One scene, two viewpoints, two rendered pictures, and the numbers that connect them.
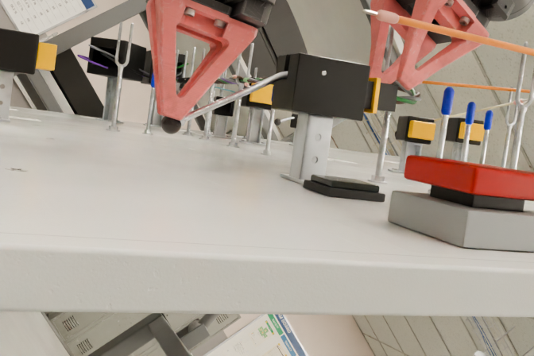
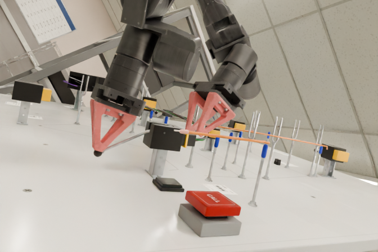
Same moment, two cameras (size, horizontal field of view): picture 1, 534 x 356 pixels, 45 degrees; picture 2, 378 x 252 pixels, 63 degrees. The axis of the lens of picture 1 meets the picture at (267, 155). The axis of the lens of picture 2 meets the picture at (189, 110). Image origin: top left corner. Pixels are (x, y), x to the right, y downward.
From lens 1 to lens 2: 0.13 m
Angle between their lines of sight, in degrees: 6
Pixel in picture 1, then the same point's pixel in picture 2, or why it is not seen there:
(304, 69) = (156, 131)
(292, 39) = not seen: hidden behind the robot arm
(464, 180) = (203, 210)
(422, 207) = (189, 215)
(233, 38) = (126, 120)
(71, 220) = (46, 243)
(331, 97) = (167, 142)
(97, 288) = not seen: outside the picture
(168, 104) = (96, 145)
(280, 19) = not seen: hidden behind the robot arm
